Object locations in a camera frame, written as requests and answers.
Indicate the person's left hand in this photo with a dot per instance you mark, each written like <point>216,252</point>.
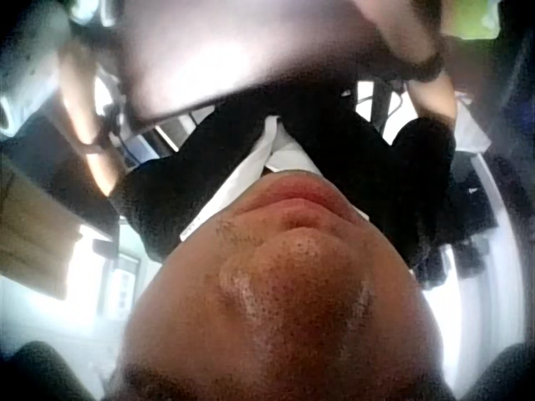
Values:
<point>83,104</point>

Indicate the person's right hand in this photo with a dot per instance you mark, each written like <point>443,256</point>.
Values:
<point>407,37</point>

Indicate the grey white machine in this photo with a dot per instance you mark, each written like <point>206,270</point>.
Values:
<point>25,83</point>

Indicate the black wrist band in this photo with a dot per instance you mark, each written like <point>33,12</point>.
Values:
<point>426,69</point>

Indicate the green object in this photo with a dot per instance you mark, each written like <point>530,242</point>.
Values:
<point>482,16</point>

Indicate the beige cardboard box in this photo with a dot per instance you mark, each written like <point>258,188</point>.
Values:
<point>37,234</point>

